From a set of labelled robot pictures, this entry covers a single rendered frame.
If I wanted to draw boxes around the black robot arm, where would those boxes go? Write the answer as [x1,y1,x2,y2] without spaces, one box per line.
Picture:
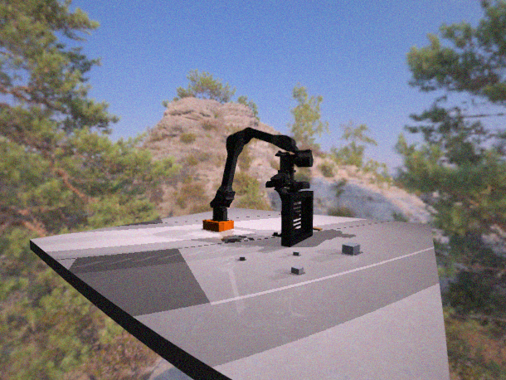
[210,127,314,222]

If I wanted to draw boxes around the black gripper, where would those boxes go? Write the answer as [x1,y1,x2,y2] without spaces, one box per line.
[265,168,309,199]

